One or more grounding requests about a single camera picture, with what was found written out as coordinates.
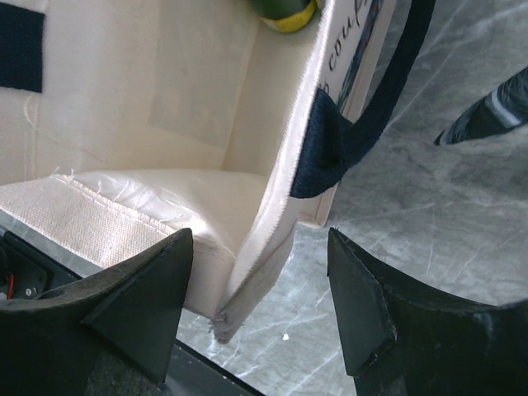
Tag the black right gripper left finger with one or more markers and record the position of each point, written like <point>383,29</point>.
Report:
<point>111,333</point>

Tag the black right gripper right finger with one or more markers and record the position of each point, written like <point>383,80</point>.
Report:
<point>400,336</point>

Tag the beige canvas tote bag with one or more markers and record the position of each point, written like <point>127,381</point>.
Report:
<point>125,121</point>

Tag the dark patterned hanging shirt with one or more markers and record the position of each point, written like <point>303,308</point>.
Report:
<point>501,111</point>

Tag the green glass bottle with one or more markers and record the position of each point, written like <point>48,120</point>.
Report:
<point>284,16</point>

